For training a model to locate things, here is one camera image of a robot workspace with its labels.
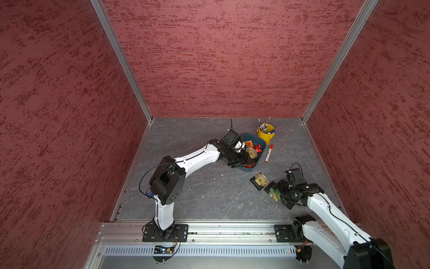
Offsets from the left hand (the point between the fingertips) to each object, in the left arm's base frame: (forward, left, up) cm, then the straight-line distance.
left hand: (248, 167), depth 81 cm
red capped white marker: (+14, -15, -12) cm, 24 cm away
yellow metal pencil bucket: (+24, -15, -6) cm, 29 cm away
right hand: (-10, -14, -11) cm, 21 cm away
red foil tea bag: (+19, -9, -10) cm, 24 cm away
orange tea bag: (+22, -4, -11) cm, 25 cm away
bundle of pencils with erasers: (+24, -11, +4) cm, 26 cm away
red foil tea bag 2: (+5, -3, -9) cm, 11 cm away
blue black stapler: (-20, +37, +19) cm, 47 cm away
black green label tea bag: (-7, -14, -12) cm, 20 cm away
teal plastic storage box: (+26, -10, -11) cm, 30 cm away
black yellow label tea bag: (+14, -5, -8) cm, 17 cm away
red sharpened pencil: (+32, -15, -2) cm, 36 cm away
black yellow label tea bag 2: (-2, -8, -13) cm, 15 cm away
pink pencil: (+27, -21, -2) cm, 34 cm away
